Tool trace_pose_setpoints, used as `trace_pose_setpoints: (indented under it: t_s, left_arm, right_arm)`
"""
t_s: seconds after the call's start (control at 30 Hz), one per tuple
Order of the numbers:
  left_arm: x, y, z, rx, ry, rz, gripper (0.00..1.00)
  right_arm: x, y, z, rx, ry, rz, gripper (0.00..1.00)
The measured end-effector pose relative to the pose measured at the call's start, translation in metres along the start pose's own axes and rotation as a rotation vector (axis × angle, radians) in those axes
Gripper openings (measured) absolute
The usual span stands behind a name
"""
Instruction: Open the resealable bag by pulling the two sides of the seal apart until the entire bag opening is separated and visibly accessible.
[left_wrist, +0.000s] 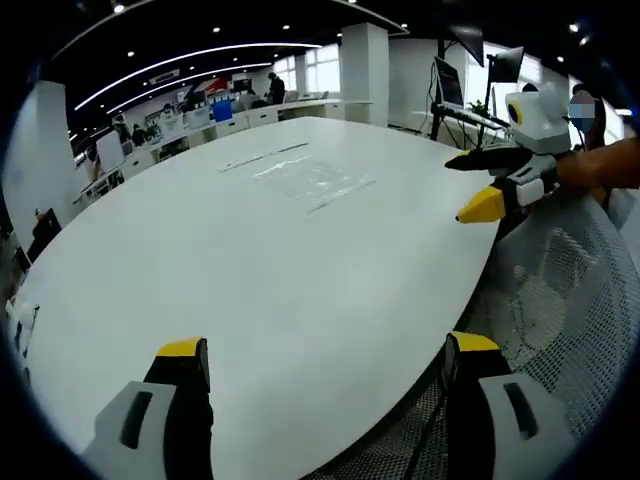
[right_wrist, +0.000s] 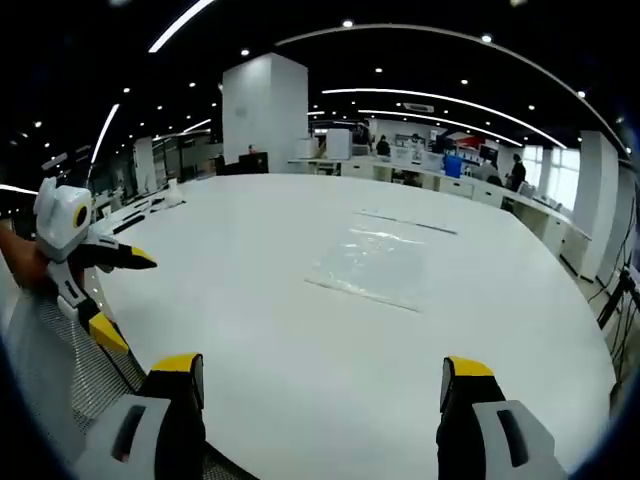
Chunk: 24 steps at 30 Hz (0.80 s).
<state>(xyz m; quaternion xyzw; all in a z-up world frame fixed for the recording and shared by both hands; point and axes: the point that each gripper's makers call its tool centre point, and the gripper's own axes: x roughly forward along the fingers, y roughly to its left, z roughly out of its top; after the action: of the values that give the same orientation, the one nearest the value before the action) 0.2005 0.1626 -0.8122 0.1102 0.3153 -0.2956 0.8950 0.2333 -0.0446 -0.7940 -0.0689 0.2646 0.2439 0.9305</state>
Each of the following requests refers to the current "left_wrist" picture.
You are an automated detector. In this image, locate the white square column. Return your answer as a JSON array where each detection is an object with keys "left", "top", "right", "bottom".
[
  {"left": 341, "top": 22, "right": 390, "bottom": 129},
  {"left": 3, "top": 79, "right": 77, "bottom": 239}
]

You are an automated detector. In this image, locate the white mesh office chair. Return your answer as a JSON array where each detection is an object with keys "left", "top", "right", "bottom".
[{"left": 299, "top": 187, "right": 640, "bottom": 480}]

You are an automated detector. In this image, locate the long white office desk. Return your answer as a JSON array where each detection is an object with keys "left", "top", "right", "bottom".
[{"left": 74, "top": 98, "right": 374, "bottom": 201}]

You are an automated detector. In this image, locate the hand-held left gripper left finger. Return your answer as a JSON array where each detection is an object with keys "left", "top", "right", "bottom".
[{"left": 79, "top": 336, "right": 216, "bottom": 480}]

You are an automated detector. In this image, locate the clear plastic resealable bag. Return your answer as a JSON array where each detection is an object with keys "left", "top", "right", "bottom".
[
  {"left": 252, "top": 153, "right": 377, "bottom": 215},
  {"left": 217, "top": 141, "right": 311, "bottom": 174}
]

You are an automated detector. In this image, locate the black office chair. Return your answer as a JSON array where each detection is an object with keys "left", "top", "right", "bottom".
[{"left": 27, "top": 207, "right": 64, "bottom": 262}]

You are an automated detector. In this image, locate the curved ceiling strip light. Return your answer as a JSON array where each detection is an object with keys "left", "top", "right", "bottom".
[{"left": 74, "top": 42, "right": 324, "bottom": 111}]

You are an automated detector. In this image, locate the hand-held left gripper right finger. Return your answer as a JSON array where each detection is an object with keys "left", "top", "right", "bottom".
[{"left": 442, "top": 329, "right": 579, "bottom": 480}]

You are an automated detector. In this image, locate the open laptop on stand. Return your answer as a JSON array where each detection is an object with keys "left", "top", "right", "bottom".
[{"left": 432, "top": 55, "right": 467, "bottom": 107}]

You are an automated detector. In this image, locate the black tripod stand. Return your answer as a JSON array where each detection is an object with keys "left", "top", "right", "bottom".
[{"left": 428, "top": 102, "right": 509, "bottom": 147}]

